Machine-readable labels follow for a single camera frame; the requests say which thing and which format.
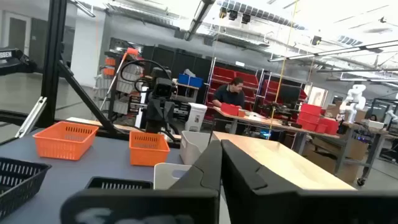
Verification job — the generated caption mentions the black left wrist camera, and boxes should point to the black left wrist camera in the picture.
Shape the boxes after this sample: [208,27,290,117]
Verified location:
[151,77,175,100]

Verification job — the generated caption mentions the grey parts drawer rack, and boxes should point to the grey parts drawer rack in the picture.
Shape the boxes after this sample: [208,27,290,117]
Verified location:
[93,46,144,125]

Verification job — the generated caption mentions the yellow hanging cable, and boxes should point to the yellow hanging cable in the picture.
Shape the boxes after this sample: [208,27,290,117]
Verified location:
[269,0,300,139]

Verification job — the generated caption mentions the wooden workbench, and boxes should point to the wooden workbench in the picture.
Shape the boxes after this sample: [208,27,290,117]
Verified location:
[213,105,341,156]

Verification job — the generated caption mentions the red storage bin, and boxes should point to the red storage bin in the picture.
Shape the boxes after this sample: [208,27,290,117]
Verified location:
[319,118,340,135]
[220,103,240,116]
[300,103,323,116]
[297,113,320,131]

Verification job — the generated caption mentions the orange-headed mop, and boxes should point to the orange-headed mop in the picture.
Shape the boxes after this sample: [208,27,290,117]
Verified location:
[99,47,140,111]

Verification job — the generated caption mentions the black slotted plastic basket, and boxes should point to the black slotted plastic basket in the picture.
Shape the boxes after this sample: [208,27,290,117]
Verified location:
[84,176,154,190]
[0,157,52,220]

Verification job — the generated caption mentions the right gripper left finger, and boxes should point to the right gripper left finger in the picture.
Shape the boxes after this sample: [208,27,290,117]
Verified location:
[60,139,223,224]

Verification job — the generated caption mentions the white waste container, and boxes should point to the white waste container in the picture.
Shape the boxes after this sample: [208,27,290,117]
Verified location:
[185,102,208,132]

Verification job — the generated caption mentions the black rig frame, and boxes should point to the black rig frame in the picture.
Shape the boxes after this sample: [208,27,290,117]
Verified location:
[0,0,183,149]

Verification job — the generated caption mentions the black storage cabinets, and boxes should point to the black storage cabinets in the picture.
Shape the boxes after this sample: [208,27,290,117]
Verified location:
[142,45,213,103]

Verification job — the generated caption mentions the ceiling duct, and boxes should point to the ceiling duct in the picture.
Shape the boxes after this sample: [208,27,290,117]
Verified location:
[183,0,216,41]

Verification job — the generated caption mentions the grey-blue table mat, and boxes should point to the grey-blue table mat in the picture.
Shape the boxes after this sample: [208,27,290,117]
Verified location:
[0,127,224,224]

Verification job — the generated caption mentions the black Trossen labelled device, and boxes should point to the black Trossen labelled device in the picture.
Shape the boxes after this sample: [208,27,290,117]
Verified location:
[0,46,38,77]

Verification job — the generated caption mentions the metal-legged workbench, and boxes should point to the metal-legged workbench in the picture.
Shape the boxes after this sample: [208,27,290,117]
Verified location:
[340,121,398,187]

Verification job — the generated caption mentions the silver aluminium bracket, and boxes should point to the silver aluminium bracket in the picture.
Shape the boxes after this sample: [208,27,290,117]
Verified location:
[14,96,47,139]

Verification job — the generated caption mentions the white plastic bin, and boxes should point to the white plastic bin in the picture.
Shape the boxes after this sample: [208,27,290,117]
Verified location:
[153,162,192,190]
[179,130,213,166]

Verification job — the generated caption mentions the orange slotted plastic basket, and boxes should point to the orange slotted plastic basket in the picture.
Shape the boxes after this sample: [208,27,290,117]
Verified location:
[32,121,100,161]
[129,131,171,167]

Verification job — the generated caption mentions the rack with red bins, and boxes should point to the rack with red bins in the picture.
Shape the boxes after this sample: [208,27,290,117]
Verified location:
[259,79,308,114]
[205,66,261,121]

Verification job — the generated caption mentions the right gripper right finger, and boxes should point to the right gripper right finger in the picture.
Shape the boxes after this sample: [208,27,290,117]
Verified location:
[221,139,398,224]

